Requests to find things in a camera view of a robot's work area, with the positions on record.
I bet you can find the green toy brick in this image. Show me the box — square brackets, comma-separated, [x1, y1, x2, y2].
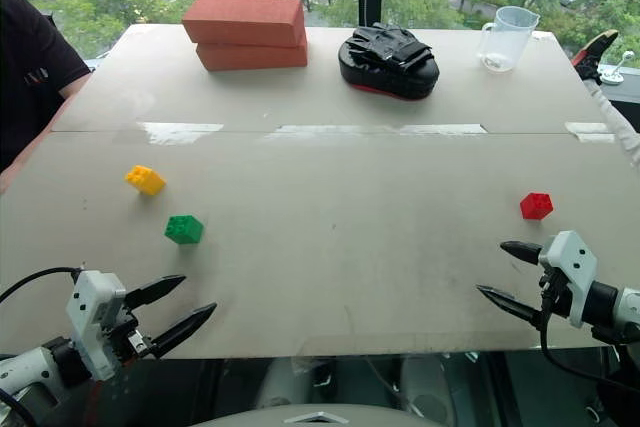
[164, 214, 205, 246]

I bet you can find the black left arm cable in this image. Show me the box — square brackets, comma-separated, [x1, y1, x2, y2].
[0, 266, 83, 304]

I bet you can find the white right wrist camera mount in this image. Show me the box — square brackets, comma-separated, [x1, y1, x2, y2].
[537, 230, 599, 329]

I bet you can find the black boxing focus pad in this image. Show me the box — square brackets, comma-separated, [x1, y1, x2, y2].
[337, 22, 442, 103]

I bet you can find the grey robot torso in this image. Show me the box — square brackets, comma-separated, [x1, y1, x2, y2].
[192, 402, 444, 427]

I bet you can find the person in black shirt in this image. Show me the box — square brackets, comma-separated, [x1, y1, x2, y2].
[0, 0, 92, 197]

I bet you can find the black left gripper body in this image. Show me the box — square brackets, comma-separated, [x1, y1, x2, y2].
[101, 295, 154, 364]

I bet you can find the white round-base stand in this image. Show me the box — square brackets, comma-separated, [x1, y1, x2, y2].
[598, 49, 636, 86]

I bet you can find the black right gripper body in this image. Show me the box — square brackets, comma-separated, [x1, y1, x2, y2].
[538, 270, 572, 319]

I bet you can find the red toy brick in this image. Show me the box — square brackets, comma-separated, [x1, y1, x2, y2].
[519, 191, 555, 221]

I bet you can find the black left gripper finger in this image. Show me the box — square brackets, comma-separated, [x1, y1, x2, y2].
[122, 274, 187, 310]
[147, 302, 218, 359]

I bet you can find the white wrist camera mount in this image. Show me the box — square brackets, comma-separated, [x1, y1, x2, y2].
[65, 269, 128, 382]
[537, 230, 599, 329]

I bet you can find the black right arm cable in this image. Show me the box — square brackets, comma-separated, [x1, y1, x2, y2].
[538, 296, 611, 397]

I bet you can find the red and black glove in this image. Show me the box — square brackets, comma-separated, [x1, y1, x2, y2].
[572, 29, 620, 86]

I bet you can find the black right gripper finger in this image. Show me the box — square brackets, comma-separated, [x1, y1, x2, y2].
[475, 284, 544, 330]
[499, 240, 544, 266]

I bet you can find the red foam brick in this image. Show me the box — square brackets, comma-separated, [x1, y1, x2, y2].
[181, 0, 307, 49]
[195, 36, 309, 72]

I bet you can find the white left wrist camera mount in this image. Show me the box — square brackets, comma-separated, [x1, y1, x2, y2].
[65, 269, 128, 382]

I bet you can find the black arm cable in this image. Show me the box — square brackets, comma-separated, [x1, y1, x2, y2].
[538, 296, 611, 397]
[0, 266, 83, 304]

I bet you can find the yellow toy brick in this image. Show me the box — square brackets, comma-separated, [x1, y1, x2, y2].
[124, 164, 167, 197]

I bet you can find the clear plastic measuring jug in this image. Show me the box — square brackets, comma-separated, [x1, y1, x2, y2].
[475, 5, 543, 74]

